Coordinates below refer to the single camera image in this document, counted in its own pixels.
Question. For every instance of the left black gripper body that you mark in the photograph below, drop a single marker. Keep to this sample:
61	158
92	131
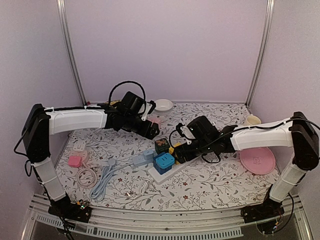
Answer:
131	125

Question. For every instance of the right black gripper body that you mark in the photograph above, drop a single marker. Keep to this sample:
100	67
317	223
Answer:
203	148

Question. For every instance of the pink cube plug adapter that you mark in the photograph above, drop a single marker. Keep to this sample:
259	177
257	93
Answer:
156	120

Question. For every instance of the yellow cube plug adapter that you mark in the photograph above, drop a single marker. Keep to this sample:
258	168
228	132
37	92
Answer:
172	150

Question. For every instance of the light blue cube adapter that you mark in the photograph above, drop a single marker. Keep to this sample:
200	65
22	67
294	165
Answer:
163	162

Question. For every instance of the white long power strip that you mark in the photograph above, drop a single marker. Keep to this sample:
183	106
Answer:
161	178

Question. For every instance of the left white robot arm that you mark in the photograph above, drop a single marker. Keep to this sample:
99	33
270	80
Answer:
42	123

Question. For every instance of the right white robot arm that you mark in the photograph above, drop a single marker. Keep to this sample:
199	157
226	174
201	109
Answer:
297	132

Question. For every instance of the light blue charger plug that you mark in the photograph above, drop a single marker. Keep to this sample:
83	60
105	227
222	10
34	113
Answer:
148	154

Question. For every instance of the dark green cube socket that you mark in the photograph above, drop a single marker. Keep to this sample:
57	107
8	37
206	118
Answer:
161	145

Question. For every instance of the white plug adapter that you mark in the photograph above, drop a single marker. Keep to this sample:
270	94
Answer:
79	146

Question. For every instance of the pink square plug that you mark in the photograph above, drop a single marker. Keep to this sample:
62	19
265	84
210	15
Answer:
75	161

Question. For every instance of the black and tan mat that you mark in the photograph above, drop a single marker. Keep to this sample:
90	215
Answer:
112	102

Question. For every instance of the white ceramic bowl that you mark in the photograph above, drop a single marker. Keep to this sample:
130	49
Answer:
163	105

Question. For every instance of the cream plastic cup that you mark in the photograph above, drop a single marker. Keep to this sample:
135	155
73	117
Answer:
251	120

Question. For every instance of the pink plastic plate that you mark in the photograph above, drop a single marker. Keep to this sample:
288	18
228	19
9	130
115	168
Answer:
259	161

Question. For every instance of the pink round power strip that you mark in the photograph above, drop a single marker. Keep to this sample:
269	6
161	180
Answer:
84	155

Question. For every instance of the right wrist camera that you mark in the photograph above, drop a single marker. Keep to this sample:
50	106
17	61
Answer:
185	133

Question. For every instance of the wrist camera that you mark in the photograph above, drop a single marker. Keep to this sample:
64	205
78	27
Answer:
146	109
185	133

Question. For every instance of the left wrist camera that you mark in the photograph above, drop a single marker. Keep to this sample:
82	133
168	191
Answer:
146	109

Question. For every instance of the front aluminium rail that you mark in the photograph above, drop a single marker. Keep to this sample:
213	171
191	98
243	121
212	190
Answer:
123	224

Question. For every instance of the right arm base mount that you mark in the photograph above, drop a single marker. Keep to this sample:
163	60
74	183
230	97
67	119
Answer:
263	211

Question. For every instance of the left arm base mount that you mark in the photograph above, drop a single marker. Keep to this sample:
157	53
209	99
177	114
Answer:
71	211

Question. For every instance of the left aluminium frame post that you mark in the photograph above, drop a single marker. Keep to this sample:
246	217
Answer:
62	13

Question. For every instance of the aluminium frame post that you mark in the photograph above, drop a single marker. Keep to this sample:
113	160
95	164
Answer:
62	13
270	4

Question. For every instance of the right aluminium frame post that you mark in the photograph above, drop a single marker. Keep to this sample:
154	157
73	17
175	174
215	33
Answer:
270	4

